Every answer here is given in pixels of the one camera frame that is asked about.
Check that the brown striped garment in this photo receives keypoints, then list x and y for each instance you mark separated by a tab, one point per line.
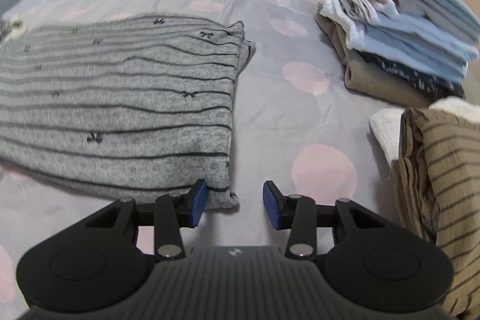
436	184

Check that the white fleece garment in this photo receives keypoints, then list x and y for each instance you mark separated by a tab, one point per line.
385	124

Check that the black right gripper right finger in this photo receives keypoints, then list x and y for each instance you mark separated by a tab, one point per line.
301	216

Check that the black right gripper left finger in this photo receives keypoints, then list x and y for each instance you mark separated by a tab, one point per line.
168	215

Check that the grey striped bow top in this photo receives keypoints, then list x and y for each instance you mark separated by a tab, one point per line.
136	107

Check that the grey pink-dotted bed sheet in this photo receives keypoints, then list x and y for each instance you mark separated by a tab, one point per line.
294	122

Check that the stack of folded clothes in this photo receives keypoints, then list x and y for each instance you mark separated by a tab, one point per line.
407	52

